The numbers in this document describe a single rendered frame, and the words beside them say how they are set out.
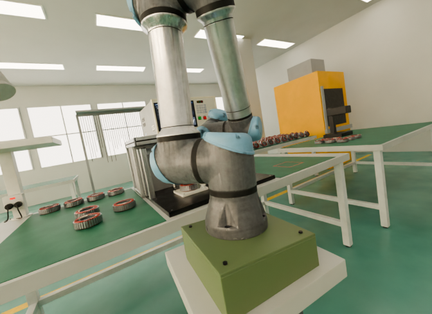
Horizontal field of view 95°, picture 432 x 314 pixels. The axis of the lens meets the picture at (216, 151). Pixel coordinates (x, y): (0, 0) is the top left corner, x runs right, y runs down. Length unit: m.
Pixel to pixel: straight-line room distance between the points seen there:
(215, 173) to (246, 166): 0.07
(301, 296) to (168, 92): 0.50
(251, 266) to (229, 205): 0.12
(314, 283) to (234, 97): 0.45
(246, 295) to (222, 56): 0.51
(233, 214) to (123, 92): 7.48
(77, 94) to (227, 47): 7.27
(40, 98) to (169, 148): 7.31
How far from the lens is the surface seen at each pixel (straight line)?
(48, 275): 0.85
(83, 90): 7.72
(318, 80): 4.54
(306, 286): 0.48
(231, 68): 0.55
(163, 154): 0.50
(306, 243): 0.47
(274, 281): 0.44
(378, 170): 2.21
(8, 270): 0.96
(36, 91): 7.79
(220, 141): 0.42
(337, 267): 0.53
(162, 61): 0.54
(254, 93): 5.35
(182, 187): 1.09
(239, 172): 0.43
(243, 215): 0.44
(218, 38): 0.54
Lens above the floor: 1.05
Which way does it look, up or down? 5 degrees down
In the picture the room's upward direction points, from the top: 10 degrees counter-clockwise
